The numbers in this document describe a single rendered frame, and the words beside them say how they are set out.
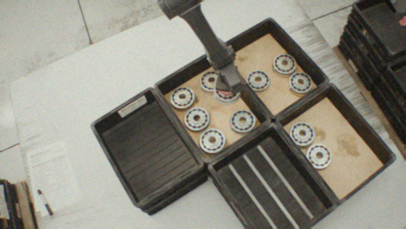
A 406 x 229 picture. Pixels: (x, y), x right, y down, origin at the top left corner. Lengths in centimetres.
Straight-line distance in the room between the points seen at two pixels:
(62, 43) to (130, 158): 174
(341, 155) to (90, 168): 107
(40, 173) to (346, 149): 135
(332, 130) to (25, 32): 261
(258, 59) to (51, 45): 192
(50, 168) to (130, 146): 45
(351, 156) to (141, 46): 113
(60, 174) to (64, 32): 163
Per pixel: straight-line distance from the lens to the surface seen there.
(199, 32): 98
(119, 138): 155
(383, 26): 236
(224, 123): 150
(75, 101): 186
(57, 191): 173
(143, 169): 148
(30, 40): 325
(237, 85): 120
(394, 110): 232
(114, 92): 181
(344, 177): 148
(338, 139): 152
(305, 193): 143
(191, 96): 153
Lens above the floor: 221
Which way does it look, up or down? 65 degrees down
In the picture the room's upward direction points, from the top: 11 degrees counter-clockwise
